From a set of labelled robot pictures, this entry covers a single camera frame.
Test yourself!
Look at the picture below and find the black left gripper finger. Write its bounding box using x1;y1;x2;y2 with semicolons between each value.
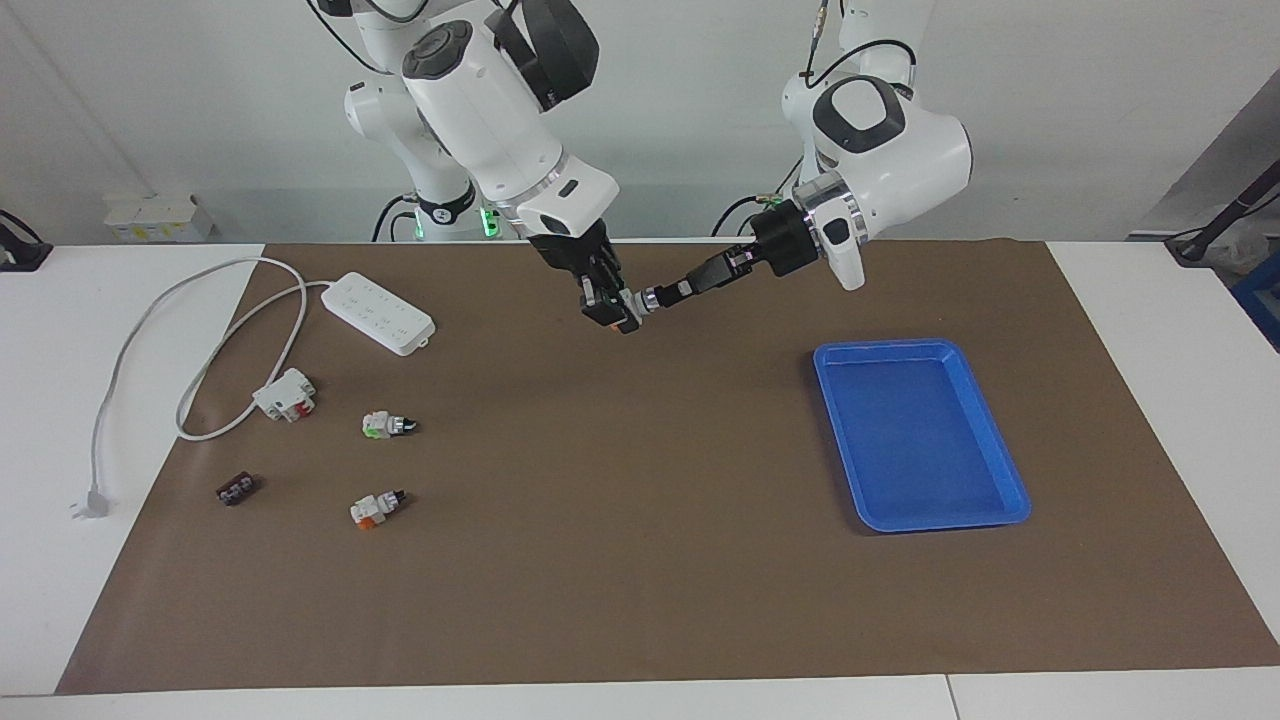
700;246;761;283
678;270;759;298

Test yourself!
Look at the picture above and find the brown paper mat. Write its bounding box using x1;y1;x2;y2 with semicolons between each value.
55;238;1280;696

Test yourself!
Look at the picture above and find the white power strip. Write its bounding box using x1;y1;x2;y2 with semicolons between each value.
320;272;437;357

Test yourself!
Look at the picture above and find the blue plastic tray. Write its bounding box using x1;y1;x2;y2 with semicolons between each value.
812;338;1033;534

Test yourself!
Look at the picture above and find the white circuit breaker red lever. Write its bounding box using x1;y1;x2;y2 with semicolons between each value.
252;368;317;423

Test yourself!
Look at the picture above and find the white cardboard box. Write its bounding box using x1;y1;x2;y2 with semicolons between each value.
103;192;216;243

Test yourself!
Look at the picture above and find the black stand leg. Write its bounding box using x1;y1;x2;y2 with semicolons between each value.
1165;158;1280;266

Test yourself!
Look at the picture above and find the blue crate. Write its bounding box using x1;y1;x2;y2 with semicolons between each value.
1232;278;1280;353

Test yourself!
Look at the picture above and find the black base cable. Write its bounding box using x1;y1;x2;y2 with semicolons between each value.
712;193;776;239
372;193;416;243

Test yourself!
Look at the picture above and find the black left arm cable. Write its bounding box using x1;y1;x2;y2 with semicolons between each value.
805;0;918;93

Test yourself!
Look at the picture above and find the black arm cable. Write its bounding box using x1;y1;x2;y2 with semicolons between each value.
805;0;918;93
305;0;521;81

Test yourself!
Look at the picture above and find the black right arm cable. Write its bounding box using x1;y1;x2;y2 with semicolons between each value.
305;0;521;81

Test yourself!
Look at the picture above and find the white power cable with plug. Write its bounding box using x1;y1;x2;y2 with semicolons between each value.
70;255;333;521

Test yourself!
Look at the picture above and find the black clamp mount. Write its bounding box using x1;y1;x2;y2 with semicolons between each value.
0;210;53;273

